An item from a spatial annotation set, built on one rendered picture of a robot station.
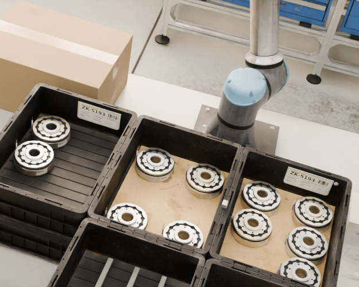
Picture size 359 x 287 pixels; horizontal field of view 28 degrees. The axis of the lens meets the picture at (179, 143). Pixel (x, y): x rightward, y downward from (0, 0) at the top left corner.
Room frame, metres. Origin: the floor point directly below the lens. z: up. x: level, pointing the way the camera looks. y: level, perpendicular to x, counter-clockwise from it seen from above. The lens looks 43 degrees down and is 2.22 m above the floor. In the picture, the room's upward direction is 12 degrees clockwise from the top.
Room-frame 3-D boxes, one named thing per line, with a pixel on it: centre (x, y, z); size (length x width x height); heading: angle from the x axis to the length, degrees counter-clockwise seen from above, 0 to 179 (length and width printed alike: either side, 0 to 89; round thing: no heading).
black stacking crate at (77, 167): (1.30, 0.30, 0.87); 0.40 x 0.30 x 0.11; 172
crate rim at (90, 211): (1.25, 0.00, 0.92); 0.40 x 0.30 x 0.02; 172
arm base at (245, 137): (1.65, -0.15, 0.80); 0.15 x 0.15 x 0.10
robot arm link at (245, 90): (1.66, -0.16, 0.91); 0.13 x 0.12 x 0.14; 153
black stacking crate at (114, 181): (1.25, 0.00, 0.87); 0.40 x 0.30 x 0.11; 172
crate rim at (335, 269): (1.21, -0.29, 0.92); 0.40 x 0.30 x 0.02; 172
